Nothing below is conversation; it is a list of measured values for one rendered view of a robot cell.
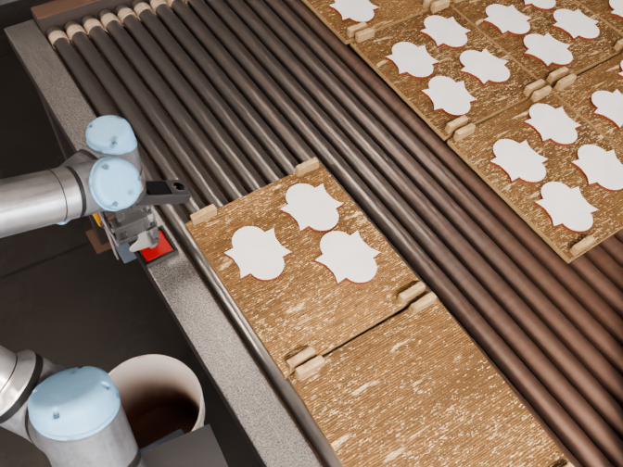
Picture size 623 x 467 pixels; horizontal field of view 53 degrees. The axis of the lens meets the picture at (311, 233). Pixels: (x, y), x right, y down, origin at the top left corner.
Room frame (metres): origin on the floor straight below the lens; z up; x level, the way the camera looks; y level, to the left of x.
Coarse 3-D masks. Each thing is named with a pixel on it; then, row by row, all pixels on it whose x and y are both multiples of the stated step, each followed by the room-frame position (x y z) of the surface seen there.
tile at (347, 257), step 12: (324, 240) 0.75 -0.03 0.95; (336, 240) 0.75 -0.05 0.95; (348, 240) 0.76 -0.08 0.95; (360, 240) 0.76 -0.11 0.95; (324, 252) 0.72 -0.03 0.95; (336, 252) 0.72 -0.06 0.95; (348, 252) 0.72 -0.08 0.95; (360, 252) 0.73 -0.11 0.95; (372, 252) 0.73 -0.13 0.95; (324, 264) 0.69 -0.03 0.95; (336, 264) 0.69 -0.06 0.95; (348, 264) 0.70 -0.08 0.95; (360, 264) 0.70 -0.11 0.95; (372, 264) 0.70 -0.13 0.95; (336, 276) 0.66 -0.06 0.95; (348, 276) 0.67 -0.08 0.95; (360, 276) 0.67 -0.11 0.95; (372, 276) 0.67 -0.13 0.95
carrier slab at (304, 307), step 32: (256, 192) 0.87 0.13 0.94; (192, 224) 0.76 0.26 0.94; (224, 224) 0.77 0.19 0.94; (256, 224) 0.78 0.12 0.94; (288, 224) 0.79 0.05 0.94; (352, 224) 0.81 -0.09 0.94; (224, 256) 0.69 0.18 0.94; (288, 256) 0.71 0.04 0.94; (320, 256) 0.72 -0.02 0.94; (384, 256) 0.73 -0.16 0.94; (256, 288) 0.62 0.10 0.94; (288, 288) 0.63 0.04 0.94; (320, 288) 0.64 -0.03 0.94; (352, 288) 0.64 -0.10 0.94; (384, 288) 0.65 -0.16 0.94; (256, 320) 0.55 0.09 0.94; (288, 320) 0.56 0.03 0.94; (320, 320) 0.57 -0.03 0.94; (352, 320) 0.57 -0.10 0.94; (288, 352) 0.49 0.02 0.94; (320, 352) 0.50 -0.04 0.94
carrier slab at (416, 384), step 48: (384, 336) 0.54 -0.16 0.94; (432, 336) 0.55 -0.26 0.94; (336, 384) 0.44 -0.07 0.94; (384, 384) 0.45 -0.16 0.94; (432, 384) 0.46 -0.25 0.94; (480, 384) 0.47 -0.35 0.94; (336, 432) 0.35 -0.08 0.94; (384, 432) 0.36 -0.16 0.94; (432, 432) 0.36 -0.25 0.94; (480, 432) 0.37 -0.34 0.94; (528, 432) 0.38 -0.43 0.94
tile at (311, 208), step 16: (288, 192) 0.87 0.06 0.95; (304, 192) 0.87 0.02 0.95; (320, 192) 0.88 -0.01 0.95; (288, 208) 0.82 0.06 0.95; (304, 208) 0.83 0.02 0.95; (320, 208) 0.83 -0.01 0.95; (336, 208) 0.84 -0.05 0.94; (304, 224) 0.79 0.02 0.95; (320, 224) 0.79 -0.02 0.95; (336, 224) 0.80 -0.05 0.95
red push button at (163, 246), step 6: (162, 234) 0.74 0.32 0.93; (162, 240) 0.72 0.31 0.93; (156, 246) 0.70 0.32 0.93; (162, 246) 0.71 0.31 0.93; (168, 246) 0.71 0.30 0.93; (144, 252) 0.69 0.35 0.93; (150, 252) 0.69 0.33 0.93; (156, 252) 0.69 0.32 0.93; (162, 252) 0.69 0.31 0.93; (150, 258) 0.67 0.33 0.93
